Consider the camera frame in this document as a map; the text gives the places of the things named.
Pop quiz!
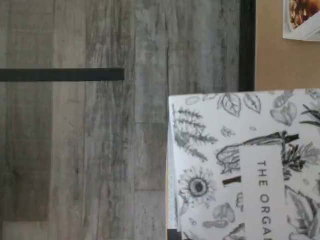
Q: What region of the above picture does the white tea box yellow strip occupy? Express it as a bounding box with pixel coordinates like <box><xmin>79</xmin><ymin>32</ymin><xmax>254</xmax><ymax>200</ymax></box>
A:
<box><xmin>165</xmin><ymin>87</ymin><xmax>320</xmax><ymax>240</ymax></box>

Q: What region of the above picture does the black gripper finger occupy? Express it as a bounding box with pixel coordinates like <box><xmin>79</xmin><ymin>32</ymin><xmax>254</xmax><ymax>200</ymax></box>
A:
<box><xmin>166</xmin><ymin>227</ymin><xmax>183</xmax><ymax>240</ymax></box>

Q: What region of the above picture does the black floor tape strip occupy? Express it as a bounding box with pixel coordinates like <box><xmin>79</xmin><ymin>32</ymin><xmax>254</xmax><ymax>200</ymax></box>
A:
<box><xmin>0</xmin><ymin>67</ymin><xmax>125</xmax><ymax>82</ymax></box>

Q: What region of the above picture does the white yellow granola box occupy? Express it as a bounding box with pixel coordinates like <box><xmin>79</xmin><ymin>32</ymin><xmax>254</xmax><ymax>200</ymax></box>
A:
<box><xmin>282</xmin><ymin>0</ymin><xmax>320</xmax><ymax>42</ymax></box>

